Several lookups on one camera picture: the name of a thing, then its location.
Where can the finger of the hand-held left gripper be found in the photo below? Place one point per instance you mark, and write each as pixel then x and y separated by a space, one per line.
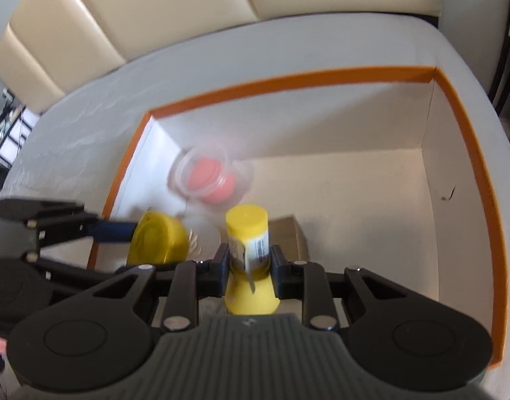
pixel 71 268
pixel 113 231

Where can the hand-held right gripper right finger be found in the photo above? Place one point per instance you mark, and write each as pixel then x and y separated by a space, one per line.
pixel 276 271

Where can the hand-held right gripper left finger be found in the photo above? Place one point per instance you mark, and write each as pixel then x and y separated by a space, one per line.
pixel 222 268

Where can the brown cardboard box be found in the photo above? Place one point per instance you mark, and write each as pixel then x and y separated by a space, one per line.
pixel 290 235

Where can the yellow bottle with label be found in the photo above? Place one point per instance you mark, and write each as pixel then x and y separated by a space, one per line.
pixel 248 233

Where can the yellow round jar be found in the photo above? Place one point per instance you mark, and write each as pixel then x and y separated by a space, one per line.
pixel 159 237

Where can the clear container with pink items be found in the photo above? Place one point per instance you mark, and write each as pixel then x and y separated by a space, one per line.
pixel 211 175

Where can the orange cardboard box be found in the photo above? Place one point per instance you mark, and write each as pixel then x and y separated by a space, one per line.
pixel 484 216

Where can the cluttered side table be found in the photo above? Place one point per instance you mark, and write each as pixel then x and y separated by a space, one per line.
pixel 9 133

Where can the cream padded headboard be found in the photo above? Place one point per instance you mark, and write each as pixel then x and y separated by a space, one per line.
pixel 154 4

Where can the white and black nightstand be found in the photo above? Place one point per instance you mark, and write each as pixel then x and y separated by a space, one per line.
pixel 509 50

